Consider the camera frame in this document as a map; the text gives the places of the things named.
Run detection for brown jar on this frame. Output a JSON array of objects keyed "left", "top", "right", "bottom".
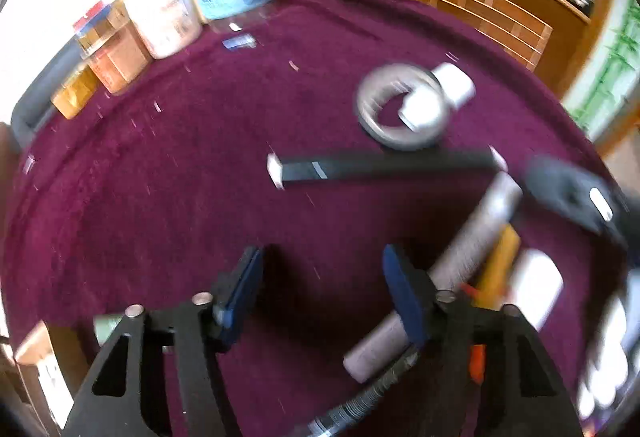
[{"left": 75, "top": 2, "right": 154, "bottom": 96}]

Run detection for blurred white object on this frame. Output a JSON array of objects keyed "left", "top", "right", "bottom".
[{"left": 577, "top": 289, "right": 635, "bottom": 423}]

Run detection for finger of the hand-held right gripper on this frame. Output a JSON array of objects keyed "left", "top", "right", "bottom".
[{"left": 525, "top": 156, "right": 632, "bottom": 249}]

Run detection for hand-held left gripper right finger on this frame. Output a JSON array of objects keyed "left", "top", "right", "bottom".
[{"left": 384, "top": 244, "right": 583, "bottom": 437}]

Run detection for wooden chair frame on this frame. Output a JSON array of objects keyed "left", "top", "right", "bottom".
[{"left": 14, "top": 321, "right": 93, "bottom": 424}]

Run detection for dark grey chair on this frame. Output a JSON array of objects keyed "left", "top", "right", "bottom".
[{"left": 10, "top": 42, "right": 83, "bottom": 150}]

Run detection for small white glue bottle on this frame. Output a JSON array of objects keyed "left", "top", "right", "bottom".
[{"left": 399, "top": 63, "right": 476, "bottom": 130}]

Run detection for long black bar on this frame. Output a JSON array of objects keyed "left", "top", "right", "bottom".
[{"left": 267, "top": 148, "right": 507, "bottom": 191}]

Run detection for maroon table cloth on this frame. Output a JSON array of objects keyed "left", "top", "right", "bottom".
[{"left": 5, "top": 0, "right": 631, "bottom": 437}]

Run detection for small clear cap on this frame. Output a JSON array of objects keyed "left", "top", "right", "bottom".
[{"left": 222, "top": 34, "right": 257, "bottom": 52}]

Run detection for small yellow box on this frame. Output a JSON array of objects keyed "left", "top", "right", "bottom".
[{"left": 50, "top": 64, "right": 99, "bottom": 121}]

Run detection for white cylindrical tube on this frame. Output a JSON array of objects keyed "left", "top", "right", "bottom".
[{"left": 344, "top": 172, "right": 524, "bottom": 380}]

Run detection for grey tape roll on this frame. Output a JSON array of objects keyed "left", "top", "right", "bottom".
[{"left": 356, "top": 63, "right": 451, "bottom": 152}]

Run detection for white plastic jar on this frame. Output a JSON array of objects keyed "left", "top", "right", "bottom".
[{"left": 122, "top": 0, "right": 204, "bottom": 61}]

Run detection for bamboo wall painting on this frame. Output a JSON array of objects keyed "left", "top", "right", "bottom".
[{"left": 560, "top": 0, "right": 640, "bottom": 143}]

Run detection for black rubber mallet yellow handle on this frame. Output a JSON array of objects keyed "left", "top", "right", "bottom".
[{"left": 472, "top": 224, "right": 522, "bottom": 310}]

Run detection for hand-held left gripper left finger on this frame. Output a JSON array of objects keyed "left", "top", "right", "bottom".
[{"left": 62, "top": 246, "right": 265, "bottom": 437}]

